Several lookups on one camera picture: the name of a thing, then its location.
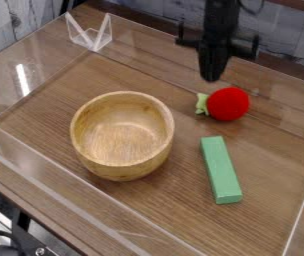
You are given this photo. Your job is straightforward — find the black cable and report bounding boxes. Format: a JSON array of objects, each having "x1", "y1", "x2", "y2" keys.
[{"x1": 0, "y1": 228, "x2": 26, "y2": 256}]

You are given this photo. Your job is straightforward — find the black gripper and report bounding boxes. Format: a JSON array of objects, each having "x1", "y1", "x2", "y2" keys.
[{"x1": 174, "y1": 0, "x2": 260, "y2": 82}]

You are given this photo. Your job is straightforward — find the red plush strawberry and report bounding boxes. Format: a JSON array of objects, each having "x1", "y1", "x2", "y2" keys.
[{"x1": 195, "y1": 87, "x2": 249, "y2": 121}]

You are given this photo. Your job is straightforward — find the green rectangular block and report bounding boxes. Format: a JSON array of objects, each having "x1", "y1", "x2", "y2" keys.
[{"x1": 200, "y1": 136, "x2": 243, "y2": 205}]

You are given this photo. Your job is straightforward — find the wooden bowl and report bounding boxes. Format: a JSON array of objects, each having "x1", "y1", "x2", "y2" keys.
[{"x1": 69, "y1": 91, "x2": 174, "y2": 181}]

